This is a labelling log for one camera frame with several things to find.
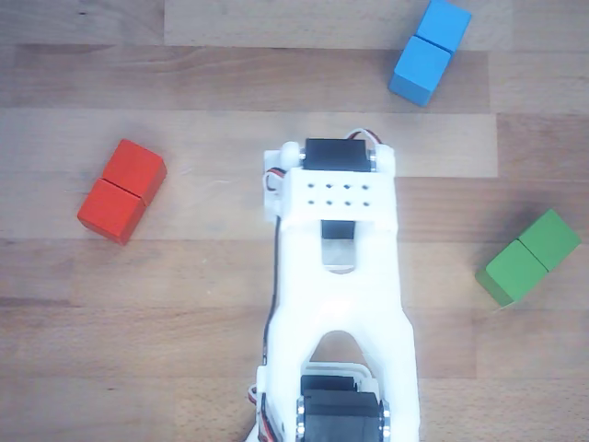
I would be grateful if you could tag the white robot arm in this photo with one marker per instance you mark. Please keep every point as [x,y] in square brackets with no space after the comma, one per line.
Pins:
[340,294]

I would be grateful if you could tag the long red block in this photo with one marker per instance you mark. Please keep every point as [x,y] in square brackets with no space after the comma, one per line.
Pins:
[119,193]

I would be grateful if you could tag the long blue block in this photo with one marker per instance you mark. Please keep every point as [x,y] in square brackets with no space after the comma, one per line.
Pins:
[423,64]

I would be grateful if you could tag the long green block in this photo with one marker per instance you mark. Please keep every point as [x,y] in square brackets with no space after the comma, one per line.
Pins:
[524,262]

